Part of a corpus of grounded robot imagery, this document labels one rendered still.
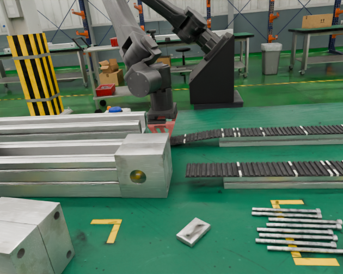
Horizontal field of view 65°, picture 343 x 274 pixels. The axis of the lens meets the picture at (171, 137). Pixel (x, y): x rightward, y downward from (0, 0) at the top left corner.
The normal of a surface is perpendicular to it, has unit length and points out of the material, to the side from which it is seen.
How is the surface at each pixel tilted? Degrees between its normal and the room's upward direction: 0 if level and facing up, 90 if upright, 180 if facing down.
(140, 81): 89
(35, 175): 90
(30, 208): 0
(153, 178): 90
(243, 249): 0
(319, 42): 90
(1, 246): 0
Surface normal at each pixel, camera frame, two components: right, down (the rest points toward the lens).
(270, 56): -0.12, 0.46
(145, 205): -0.08, -0.91
